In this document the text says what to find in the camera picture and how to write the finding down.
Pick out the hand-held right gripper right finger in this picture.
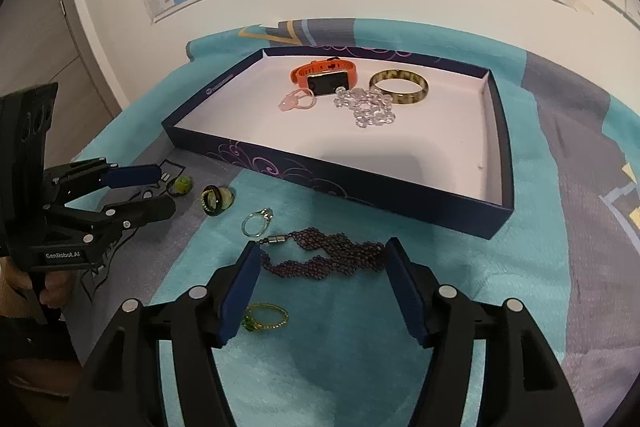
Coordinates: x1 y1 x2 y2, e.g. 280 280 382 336
384 237 573 427

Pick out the purple bead bracelet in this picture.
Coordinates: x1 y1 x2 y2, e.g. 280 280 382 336
259 228 388 280

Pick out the clear crystal bead bracelet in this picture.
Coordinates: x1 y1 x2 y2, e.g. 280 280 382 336
332 85 396 128

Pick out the silver ring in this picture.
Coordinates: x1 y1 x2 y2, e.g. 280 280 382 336
242 208 274 239

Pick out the dark ring with pale bead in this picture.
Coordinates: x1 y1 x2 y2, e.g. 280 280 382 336
201 186 235 216

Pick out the teal grey printed blanket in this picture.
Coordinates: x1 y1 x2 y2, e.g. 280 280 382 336
65 18 640 427

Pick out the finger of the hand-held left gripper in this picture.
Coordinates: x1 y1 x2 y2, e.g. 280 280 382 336
47 197 177 253
44 159 162 205

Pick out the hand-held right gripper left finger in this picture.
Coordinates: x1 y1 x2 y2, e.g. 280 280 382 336
75 241 262 427

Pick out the orange smart watch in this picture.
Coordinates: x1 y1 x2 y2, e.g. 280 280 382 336
291 57 358 96

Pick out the grey brown door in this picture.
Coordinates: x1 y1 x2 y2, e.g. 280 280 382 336
0 0 123 148

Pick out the pink ring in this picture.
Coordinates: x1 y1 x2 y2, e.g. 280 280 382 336
276 88 317 114

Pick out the dark blue cardboard box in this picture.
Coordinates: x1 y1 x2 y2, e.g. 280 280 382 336
161 47 516 239

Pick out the person's left hand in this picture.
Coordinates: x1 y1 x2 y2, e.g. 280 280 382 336
0 257 76 323

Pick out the gold ring with green stone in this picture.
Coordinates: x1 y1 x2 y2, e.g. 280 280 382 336
242 303 289 334

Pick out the green jade bangle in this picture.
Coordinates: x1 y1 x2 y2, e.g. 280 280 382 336
369 69 429 106

